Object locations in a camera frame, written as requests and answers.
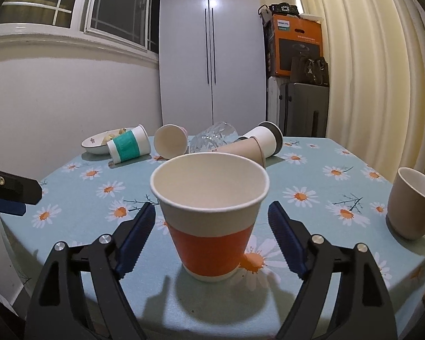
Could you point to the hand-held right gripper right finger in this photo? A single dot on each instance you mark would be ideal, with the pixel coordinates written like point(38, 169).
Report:
point(283, 230)

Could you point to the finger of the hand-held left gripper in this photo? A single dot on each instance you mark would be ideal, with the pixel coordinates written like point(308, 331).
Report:
point(17, 187)

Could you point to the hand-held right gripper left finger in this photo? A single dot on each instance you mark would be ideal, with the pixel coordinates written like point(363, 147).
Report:
point(141, 225)

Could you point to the orange band paper cup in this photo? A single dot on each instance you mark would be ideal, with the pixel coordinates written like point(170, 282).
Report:
point(212, 248)

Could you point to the teal band paper cup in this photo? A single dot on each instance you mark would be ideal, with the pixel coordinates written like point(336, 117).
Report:
point(127, 147)

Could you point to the pink paper cup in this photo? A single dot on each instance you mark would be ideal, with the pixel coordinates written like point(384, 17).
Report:
point(170, 141)

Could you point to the brown paper cup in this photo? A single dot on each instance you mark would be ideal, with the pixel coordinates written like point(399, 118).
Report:
point(244, 148)

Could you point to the white cup with black lid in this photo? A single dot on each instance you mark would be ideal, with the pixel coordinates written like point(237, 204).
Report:
point(264, 140)

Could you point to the clear glass cup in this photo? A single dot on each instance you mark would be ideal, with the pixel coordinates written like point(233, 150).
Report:
point(212, 136)

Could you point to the daisy print tablecloth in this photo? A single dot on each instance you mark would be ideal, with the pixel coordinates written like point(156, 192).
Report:
point(322, 198)

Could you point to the white floral bowl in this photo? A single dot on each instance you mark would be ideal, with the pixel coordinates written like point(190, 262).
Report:
point(94, 145)

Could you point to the pale food pieces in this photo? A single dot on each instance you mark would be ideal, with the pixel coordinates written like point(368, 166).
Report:
point(113, 134)

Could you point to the grey suitcase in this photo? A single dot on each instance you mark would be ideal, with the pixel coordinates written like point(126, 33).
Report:
point(302, 109)

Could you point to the beige ceramic mug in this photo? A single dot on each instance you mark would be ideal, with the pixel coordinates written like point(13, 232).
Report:
point(405, 205)

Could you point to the dark handbag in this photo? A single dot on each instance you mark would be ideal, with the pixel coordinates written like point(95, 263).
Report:
point(310, 71)

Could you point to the white wardrobe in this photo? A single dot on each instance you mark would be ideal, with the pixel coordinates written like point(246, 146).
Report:
point(184, 60)

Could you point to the cream curtain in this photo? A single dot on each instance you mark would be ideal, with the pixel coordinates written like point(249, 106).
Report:
point(368, 71)

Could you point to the orange cardboard box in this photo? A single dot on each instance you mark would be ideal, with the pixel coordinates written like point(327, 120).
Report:
point(301, 40)

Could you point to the black device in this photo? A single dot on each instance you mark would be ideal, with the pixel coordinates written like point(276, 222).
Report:
point(279, 8)

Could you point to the white frame window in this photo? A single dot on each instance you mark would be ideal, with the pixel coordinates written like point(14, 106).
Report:
point(102, 3)

